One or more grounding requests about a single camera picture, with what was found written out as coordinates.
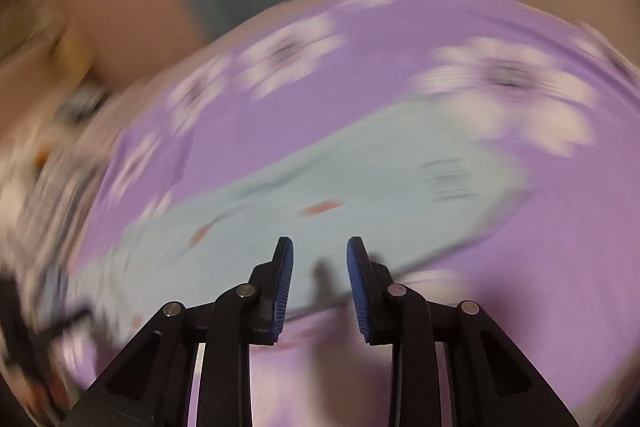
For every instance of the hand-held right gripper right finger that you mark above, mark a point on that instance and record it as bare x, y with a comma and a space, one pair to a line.
357, 287

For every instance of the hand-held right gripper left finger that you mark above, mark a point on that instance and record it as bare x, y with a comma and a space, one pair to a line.
282, 287

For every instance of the light blue pants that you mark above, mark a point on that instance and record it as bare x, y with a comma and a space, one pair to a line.
350, 177

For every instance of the purple floral bedsheet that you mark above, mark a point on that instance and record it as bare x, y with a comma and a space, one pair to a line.
400, 57

